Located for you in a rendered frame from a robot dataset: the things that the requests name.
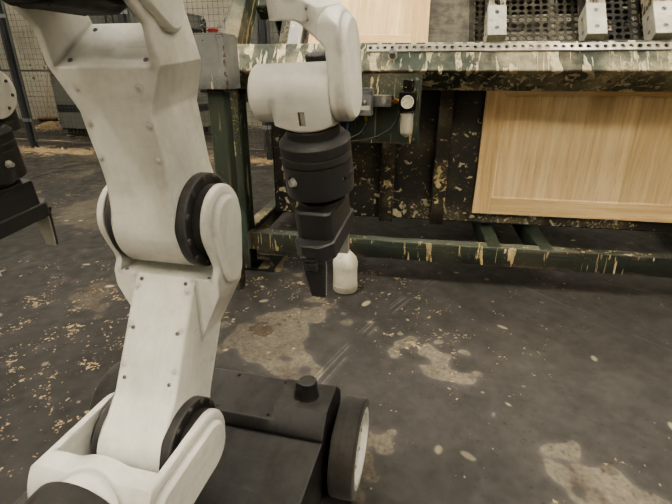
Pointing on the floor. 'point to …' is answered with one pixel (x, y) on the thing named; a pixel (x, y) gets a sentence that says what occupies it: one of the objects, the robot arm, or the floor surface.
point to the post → (224, 148)
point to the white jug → (345, 273)
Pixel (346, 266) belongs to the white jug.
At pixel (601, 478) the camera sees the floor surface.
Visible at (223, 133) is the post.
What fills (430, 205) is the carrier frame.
